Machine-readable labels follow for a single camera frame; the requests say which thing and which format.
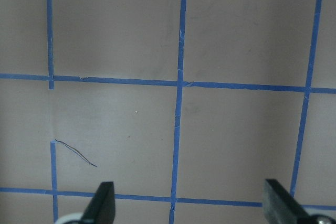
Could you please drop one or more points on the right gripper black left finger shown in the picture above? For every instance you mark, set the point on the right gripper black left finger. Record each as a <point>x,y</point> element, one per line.
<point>101,208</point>

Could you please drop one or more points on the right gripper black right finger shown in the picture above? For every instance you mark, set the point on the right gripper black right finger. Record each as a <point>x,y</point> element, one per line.
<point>280,207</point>

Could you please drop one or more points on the thin dark wire scrap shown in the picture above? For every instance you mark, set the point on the thin dark wire scrap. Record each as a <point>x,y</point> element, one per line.
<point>77,152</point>

